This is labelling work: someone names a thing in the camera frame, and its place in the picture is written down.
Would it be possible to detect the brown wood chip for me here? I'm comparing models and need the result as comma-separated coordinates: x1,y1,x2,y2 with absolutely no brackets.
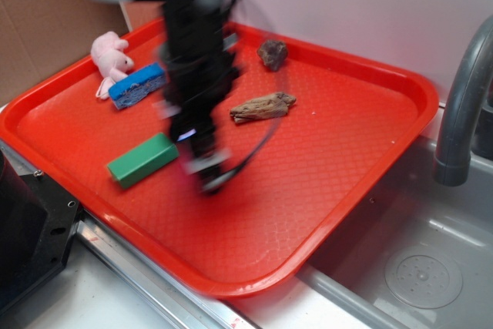
230,92,297,124

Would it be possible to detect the dark brown rock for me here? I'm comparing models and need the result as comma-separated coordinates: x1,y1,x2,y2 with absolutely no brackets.
257,39,288,72

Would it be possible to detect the grey sink basin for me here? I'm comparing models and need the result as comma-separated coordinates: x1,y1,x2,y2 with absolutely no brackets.
298,116,492,328

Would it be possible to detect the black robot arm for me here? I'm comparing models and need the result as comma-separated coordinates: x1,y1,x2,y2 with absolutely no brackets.
96,0,240,193

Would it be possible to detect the grey faucet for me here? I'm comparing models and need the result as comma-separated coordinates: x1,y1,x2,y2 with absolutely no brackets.
433,17,492,186

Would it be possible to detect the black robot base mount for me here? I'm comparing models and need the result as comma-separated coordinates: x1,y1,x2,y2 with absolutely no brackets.
1,154,82,314

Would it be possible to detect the black cable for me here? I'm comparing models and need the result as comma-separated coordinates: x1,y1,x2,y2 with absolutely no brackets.
221,0,288,187

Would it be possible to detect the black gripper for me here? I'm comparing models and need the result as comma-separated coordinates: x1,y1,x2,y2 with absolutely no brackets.
163,60,240,193

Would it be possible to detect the pink plush toy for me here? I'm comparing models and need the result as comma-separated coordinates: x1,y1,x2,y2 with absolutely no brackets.
90,31,134,100

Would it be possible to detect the red plastic tray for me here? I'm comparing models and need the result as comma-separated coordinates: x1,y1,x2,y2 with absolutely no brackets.
1,26,438,299

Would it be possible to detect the green rectangular block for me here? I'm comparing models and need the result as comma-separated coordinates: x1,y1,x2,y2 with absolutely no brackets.
106,133,179,189

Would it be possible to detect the brown cardboard panel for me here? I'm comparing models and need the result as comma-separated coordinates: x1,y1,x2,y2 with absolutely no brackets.
1,0,161,105

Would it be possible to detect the blue sponge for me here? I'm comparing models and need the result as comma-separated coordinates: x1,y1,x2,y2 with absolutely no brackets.
109,63,166,110

